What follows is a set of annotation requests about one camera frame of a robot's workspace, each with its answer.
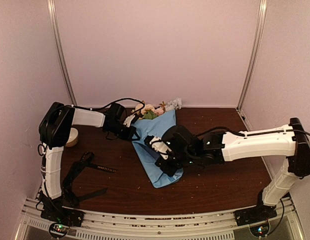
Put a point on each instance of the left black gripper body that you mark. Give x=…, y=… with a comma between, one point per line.
x=125, y=135

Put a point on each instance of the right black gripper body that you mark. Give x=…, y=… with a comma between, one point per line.
x=170, y=170

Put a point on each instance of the white rose stem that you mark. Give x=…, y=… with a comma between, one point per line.
x=144, y=111

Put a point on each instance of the large pink peony stem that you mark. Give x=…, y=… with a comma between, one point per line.
x=161, y=109

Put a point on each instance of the light blue flower stem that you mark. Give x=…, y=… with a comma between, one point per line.
x=175, y=104

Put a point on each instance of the black ribbon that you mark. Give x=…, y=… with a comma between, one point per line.
x=76, y=171

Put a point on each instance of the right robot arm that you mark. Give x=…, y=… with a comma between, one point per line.
x=178, y=148

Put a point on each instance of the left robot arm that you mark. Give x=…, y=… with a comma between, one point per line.
x=54, y=133

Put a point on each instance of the small white bowl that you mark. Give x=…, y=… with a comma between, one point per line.
x=73, y=138

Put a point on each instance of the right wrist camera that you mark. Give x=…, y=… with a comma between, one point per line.
x=157, y=145

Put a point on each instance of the aluminium front rail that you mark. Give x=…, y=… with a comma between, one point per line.
x=219, y=225

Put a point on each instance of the left aluminium frame post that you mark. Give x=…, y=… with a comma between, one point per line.
x=60, y=53

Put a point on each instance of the aluminium frame post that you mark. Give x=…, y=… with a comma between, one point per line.
x=259, y=31
x=60, y=53

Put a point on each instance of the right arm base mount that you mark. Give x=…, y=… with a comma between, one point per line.
x=257, y=217

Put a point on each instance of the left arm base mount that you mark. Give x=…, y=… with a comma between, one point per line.
x=62, y=222

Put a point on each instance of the right aluminium frame post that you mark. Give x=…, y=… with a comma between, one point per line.
x=259, y=31

